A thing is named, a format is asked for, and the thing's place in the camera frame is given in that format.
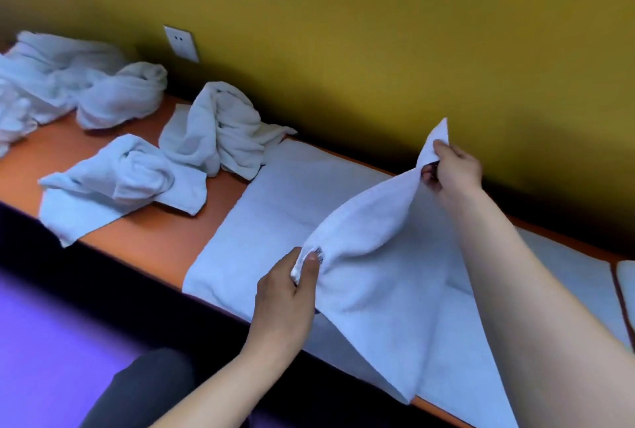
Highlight white wall socket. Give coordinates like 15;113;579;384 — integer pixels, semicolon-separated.
163;24;200;64

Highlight white towel edge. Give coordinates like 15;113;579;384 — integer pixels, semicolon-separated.
615;259;635;340

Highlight person's right forearm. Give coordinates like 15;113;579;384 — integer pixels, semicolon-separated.
445;188;635;428

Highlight person's dark trouser leg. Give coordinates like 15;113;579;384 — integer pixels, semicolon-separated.
91;347;197;428

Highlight white towel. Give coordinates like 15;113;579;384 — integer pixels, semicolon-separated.
75;62;169;131
38;133;208;249
182;137;632;428
158;81;298;181
290;117;478;405

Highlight white flat towel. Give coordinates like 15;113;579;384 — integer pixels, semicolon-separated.
182;137;632;428

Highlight person's left hand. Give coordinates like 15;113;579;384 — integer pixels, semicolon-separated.
249;246;322;350

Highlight white crumpled towel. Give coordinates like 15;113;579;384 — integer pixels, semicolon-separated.
158;81;298;181
38;133;208;249
75;62;169;131

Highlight person's left forearm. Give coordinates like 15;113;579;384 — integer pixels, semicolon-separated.
148;328;307;428

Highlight pile of white towels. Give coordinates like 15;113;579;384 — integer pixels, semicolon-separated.
0;30;131;157

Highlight person's right hand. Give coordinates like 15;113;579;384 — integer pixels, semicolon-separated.
420;139;485;211

